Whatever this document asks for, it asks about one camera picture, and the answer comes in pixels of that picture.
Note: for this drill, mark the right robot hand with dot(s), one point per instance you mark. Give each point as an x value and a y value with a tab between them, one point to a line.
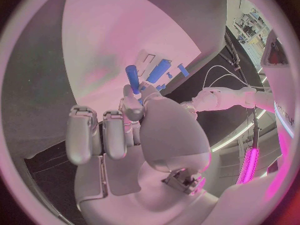
171	135

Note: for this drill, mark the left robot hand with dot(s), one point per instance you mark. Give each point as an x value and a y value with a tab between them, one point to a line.
188	107

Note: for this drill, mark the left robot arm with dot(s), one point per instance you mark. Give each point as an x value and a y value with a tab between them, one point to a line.
229	97

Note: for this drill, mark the white task board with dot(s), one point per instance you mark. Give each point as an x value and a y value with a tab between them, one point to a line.
105	41

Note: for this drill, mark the blue block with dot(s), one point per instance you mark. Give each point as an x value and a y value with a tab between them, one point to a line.
161	87

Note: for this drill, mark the small blue peg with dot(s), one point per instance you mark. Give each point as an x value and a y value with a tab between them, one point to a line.
169	75

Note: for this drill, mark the long blue cylinder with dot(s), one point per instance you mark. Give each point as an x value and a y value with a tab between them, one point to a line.
158	70

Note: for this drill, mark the black metal pole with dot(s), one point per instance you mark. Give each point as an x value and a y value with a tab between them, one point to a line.
235	60

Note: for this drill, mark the glowing light bar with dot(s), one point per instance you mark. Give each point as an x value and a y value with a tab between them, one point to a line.
248	165

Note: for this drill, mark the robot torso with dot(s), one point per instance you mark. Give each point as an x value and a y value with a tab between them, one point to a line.
277	86

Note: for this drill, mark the workshop shelf rack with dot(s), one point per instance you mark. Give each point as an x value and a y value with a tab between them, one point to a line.
249	28

